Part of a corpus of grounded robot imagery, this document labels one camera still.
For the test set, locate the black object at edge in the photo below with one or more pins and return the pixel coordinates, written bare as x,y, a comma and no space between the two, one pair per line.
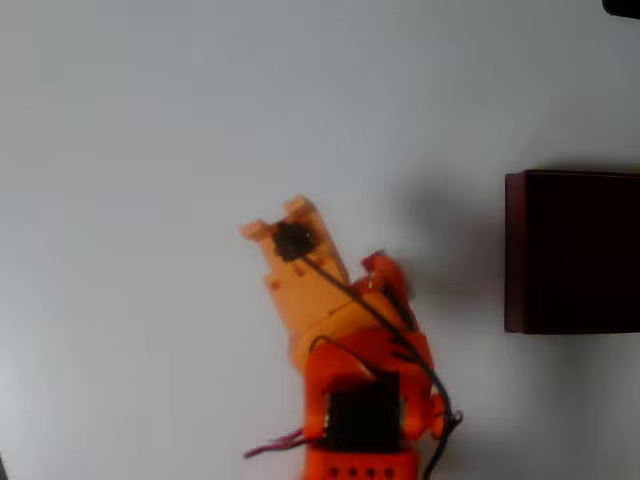
622,7

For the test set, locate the light orange gripper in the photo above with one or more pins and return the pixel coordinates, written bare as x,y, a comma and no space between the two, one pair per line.
389,286

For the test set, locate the dark red open box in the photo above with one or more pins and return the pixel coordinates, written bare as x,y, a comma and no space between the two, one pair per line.
580,250

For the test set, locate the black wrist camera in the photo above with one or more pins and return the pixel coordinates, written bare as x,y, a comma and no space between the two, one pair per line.
292,242

